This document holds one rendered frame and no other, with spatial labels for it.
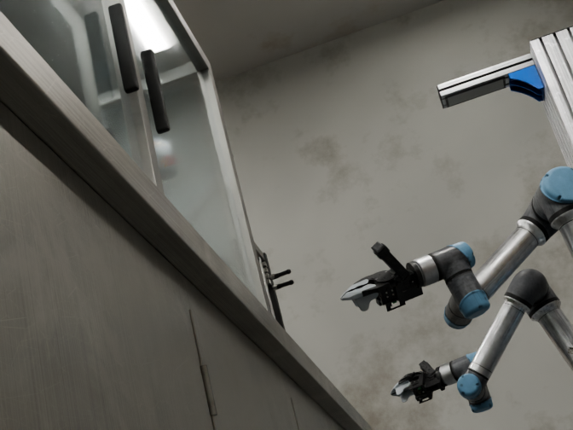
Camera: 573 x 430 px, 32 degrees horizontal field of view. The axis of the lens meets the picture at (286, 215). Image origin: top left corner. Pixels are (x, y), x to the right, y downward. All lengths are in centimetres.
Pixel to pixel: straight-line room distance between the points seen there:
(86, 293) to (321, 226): 530
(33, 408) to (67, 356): 8
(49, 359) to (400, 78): 579
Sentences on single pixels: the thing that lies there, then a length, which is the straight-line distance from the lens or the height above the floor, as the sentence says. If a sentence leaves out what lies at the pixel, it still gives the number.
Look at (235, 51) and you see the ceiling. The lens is 648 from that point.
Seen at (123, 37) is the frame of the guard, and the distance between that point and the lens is 135.
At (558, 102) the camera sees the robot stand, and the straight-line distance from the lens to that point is 315.
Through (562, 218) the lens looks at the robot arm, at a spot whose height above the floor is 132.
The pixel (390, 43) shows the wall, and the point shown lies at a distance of 654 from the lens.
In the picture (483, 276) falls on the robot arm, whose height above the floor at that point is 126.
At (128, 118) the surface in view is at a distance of 131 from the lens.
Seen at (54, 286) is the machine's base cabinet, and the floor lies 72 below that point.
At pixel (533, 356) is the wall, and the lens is 569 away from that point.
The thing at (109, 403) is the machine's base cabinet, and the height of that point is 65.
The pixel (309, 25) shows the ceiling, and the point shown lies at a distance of 644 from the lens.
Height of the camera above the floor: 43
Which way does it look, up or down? 25 degrees up
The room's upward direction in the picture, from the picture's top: 15 degrees counter-clockwise
